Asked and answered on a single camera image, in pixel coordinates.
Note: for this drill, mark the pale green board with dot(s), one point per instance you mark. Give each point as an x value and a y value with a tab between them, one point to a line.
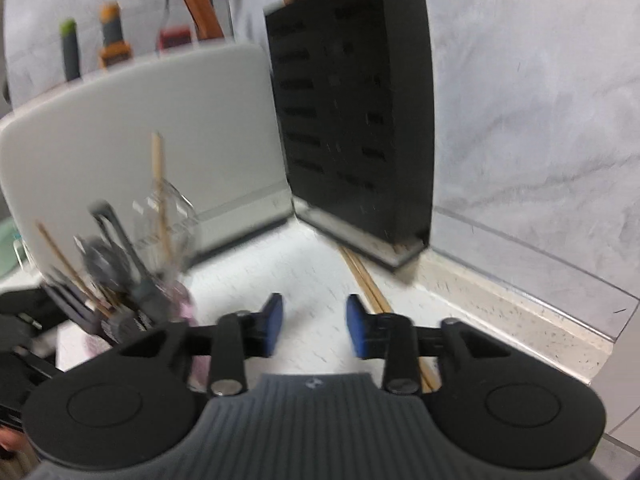
10	250

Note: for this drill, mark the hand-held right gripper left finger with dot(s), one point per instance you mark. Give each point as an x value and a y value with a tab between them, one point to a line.
272	322

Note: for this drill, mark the grey peeler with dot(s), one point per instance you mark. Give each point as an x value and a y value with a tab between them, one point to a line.
117	240

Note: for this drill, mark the orange cutting board tab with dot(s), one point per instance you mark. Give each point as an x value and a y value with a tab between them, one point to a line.
115	55

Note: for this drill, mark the person's left hand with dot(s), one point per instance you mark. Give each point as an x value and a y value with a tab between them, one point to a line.
12	441

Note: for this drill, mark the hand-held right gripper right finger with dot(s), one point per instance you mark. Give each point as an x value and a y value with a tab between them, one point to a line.
356	327

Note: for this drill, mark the red cutting board tab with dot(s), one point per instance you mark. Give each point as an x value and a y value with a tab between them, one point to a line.
175	39

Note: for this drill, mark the black knife block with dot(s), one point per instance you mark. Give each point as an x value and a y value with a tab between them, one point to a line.
350	110

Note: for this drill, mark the white countertop appliance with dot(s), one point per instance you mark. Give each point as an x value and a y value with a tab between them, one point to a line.
125	135

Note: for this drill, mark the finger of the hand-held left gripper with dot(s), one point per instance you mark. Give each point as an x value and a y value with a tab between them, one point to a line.
22	302
125	327

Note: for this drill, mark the pink mesh cup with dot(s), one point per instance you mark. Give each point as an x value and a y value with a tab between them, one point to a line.
182	305

